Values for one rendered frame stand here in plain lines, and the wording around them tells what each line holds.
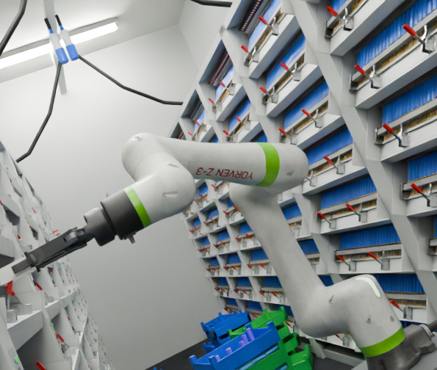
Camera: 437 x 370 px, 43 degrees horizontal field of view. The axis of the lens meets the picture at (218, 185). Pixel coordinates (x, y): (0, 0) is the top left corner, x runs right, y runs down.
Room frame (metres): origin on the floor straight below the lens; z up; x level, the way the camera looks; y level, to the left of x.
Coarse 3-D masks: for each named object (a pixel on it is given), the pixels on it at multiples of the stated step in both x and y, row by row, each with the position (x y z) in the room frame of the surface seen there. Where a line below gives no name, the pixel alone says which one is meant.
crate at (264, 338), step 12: (240, 336) 2.33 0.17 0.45; (264, 336) 2.16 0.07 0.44; (276, 336) 2.19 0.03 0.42; (240, 348) 2.10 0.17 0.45; (252, 348) 2.13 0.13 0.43; (264, 348) 2.15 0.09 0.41; (192, 360) 2.20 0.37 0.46; (204, 360) 2.24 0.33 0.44; (216, 360) 2.05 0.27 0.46; (228, 360) 2.07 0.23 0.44; (240, 360) 2.09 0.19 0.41
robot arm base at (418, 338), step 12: (420, 324) 1.53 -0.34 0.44; (432, 324) 1.52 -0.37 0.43; (408, 336) 1.47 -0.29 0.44; (420, 336) 1.47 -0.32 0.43; (432, 336) 1.49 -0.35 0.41; (396, 348) 1.44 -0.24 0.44; (408, 348) 1.45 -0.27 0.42; (420, 348) 1.46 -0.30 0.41; (432, 348) 1.45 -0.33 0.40; (372, 360) 1.46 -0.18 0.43; (384, 360) 1.44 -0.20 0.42; (396, 360) 1.43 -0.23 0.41; (408, 360) 1.43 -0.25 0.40
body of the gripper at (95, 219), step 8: (96, 208) 1.12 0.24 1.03; (88, 216) 1.10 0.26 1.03; (96, 216) 1.10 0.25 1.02; (88, 224) 1.09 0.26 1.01; (96, 224) 1.09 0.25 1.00; (104, 224) 1.10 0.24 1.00; (88, 232) 1.09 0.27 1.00; (96, 232) 1.09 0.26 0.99; (104, 232) 1.10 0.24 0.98; (80, 240) 1.09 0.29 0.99; (88, 240) 1.14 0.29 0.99; (96, 240) 1.10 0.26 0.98; (104, 240) 1.11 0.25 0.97; (112, 240) 1.13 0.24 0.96
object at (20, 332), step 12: (0, 300) 0.90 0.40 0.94; (12, 300) 1.47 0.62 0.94; (24, 300) 1.48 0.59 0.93; (36, 300) 1.48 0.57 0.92; (0, 312) 0.90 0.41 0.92; (36, 312) 1.37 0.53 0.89; (12, 324) 0.99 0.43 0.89; (24, 324) 1.12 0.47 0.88; (36, 324) 1.32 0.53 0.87; (12, 336) 0.95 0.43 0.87; (24, 336) 1.10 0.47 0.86
